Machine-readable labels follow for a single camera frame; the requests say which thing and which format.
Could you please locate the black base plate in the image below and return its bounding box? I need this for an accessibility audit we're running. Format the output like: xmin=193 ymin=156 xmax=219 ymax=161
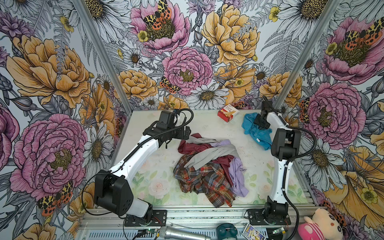
xmin=246 ymin=209 xmax=292 ymax=226
xmin=124 ymin=210 xmax=168 ymax=227

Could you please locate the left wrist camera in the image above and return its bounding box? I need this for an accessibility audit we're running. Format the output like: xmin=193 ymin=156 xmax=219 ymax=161
xmin=156 ymin=110 xmax=178 ymax=130

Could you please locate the green round container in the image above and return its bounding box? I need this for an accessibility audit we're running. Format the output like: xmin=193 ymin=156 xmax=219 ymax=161
xmin=216 ymin=223 xmax=238 ymax=240

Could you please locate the teal cloth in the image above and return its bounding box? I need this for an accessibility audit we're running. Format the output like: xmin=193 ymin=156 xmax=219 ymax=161
xmin=242 ymin=113 xmax=272 ymax=151

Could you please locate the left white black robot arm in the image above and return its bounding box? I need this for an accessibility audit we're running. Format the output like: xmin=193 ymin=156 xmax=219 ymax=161
xmin=94 ymin=121 xmax=191 ymax=222

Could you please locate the red white small box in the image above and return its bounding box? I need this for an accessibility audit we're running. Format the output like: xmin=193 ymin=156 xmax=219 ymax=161
xmin=218 ymin=105 xmax=240 ymax=123

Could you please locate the maroon cloth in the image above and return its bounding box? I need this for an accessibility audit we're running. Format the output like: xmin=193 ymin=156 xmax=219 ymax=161
xmin=178 ymin=134 xmax=220 ymax=166

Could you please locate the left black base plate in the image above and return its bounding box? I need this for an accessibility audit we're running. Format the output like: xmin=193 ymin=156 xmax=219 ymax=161
xmin=124 ymin=210 xmax=168 ymax=227

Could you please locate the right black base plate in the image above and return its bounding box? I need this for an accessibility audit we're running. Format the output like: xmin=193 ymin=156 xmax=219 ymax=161
xmin=246 ymin=209 xmax=292 ymax=226

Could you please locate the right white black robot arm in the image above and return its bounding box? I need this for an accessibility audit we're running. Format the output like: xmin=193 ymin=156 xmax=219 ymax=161
xmin=254 ymin=96 xmax=301 ymax=225

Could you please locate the colourful card pack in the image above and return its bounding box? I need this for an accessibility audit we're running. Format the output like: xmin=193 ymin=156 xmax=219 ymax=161
xmin=242 ymin=224 xmax=267 ymax=240

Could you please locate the pink plush toy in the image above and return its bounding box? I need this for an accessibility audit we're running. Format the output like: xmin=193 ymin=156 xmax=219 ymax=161
xmin=298 ymin=209 xmax=343 ymax=240

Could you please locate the lavender cloth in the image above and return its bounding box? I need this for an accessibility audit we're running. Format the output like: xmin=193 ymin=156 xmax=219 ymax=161
xmin=210 ymin=140 xmax=249 ymax=198

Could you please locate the red plaid cloth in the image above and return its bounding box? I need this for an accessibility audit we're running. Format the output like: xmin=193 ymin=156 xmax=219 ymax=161
xmin=173 ymin=154 xmax=235 ymax=208

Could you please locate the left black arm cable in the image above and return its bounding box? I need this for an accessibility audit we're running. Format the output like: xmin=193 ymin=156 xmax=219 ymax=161
xmin=81 ymin=108 xmax=195 ymax=217

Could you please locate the grey cloth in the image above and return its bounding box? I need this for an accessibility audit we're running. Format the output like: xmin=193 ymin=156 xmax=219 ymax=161
xmin=184 ymin=137 xmax=240 ymax=170

